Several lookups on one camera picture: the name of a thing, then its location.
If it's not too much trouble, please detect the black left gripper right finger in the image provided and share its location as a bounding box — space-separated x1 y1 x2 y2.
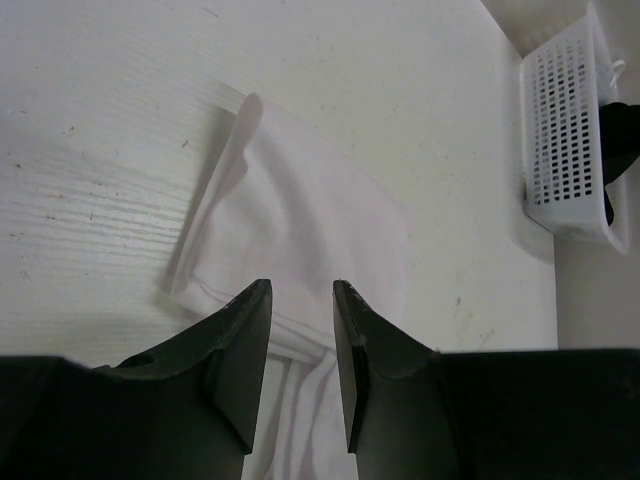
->
333 280 639 479

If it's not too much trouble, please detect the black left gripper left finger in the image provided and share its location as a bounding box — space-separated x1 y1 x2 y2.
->
1 279 272 479

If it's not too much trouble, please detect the white basket tag loop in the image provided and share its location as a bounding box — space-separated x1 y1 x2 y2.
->
607 59 626 90

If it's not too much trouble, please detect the black tank top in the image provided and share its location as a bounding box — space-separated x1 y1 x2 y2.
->
597 99 640 229

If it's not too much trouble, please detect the white plastic laundry basket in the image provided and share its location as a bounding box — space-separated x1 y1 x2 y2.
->
520 3 630 254

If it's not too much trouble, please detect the white tank top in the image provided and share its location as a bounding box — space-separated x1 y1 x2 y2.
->
171 94 409 479

